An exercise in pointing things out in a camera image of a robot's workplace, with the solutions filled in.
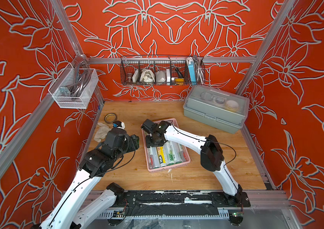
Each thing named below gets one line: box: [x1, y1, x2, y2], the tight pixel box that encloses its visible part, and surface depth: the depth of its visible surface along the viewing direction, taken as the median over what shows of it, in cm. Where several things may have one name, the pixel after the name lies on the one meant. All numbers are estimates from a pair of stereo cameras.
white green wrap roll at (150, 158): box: [147, 146, 154, 170], surface depth 82 cm
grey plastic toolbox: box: [182, 84, 251, 135], surface depth 95 cm
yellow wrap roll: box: [156, 145, 167, 168], surface depth 83 cm
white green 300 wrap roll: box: [165, 140, 177, 166], surface depth 83 cm
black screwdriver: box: [168, 56, 185, 79], surface depth 97 cm
